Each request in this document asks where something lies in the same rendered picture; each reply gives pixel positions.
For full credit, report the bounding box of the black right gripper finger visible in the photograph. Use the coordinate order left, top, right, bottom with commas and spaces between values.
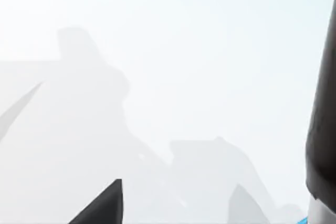
67, 178, 123, 224

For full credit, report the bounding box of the black and white bottle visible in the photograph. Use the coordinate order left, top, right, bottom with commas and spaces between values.
296, 5, 336, 224

